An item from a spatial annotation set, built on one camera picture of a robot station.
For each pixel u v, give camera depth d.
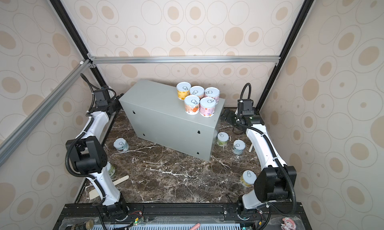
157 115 0.72
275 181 0.42
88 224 0.68
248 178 0.80
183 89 0.74
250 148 0.97
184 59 0.87
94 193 0.81
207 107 0.66
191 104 0.66
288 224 0.69
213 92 0.71
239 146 0.92
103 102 0.70
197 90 0.73
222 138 0.96
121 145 0.92
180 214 0.74
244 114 0.62
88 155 0.51
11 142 0.52
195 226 0.70
